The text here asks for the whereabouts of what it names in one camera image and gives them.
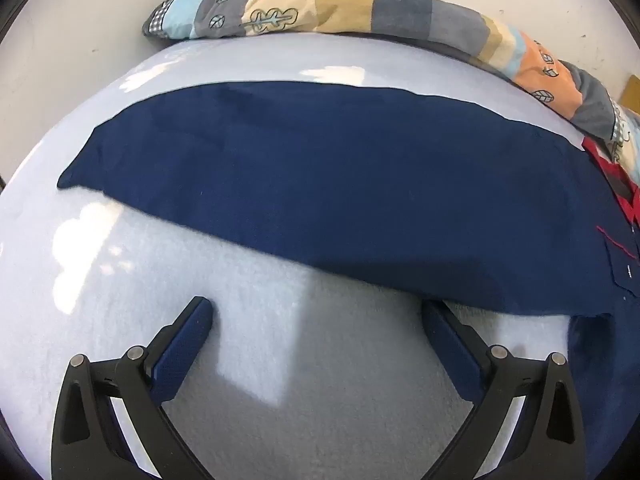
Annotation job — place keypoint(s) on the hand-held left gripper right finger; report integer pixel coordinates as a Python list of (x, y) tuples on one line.
[(452, 355)]

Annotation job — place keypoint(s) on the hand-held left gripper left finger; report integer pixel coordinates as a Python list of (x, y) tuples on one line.
[(182, 355)]

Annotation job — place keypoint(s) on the navy blue work jacket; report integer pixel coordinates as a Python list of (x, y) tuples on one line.
[(325, 185)]

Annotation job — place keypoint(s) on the light blue cloud-print bed sheet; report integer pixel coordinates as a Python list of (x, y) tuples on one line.
[(100, 285)]

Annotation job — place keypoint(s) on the wooden headboard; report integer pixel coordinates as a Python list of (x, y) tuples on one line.
[(632, 95)]

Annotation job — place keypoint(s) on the rolled patchwork quilt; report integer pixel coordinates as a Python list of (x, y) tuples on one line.
[(350, 5)]

